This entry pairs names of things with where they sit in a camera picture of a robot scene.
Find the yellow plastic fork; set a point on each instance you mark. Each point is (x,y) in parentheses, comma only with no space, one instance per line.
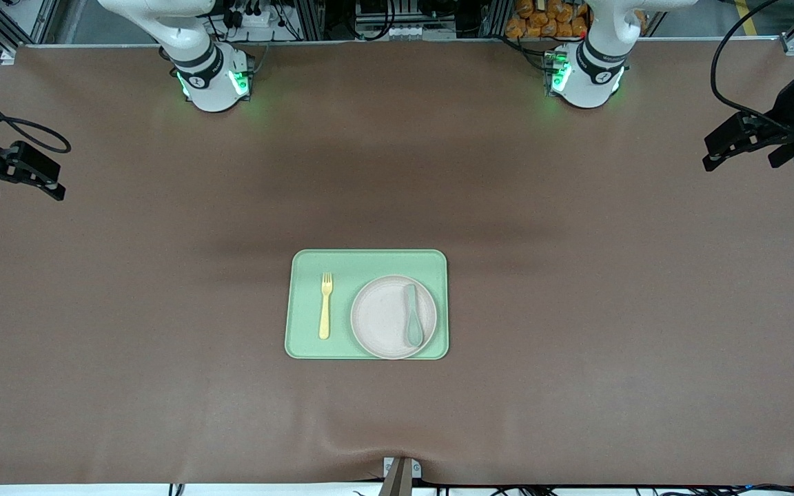
(325,317)

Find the teal plastic spoon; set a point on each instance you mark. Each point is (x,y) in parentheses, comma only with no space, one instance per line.
(414,334)

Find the round beige plate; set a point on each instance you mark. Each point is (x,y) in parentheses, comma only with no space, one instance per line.
(383,320)

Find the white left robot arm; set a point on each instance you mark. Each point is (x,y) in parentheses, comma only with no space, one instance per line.
(586,88)

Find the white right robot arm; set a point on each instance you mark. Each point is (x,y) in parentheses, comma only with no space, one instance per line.
(212,91)

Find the orange bread piece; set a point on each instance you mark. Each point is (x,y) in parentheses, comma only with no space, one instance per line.
(515,27)
(548,29)
(544,17)
(579,26)
(564,12)
(525,7)

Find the brown table mat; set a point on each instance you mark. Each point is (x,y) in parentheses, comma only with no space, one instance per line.
(163,310)

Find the white power strip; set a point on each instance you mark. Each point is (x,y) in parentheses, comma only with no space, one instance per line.
(252,19)

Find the white connector strip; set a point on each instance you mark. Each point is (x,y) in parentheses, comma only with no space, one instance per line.
(411,32)

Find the light green rectangular tray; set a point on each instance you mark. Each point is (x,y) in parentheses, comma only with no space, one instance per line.
(369,265)

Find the aluminium camera post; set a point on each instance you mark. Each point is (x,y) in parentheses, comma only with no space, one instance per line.
(400,479)

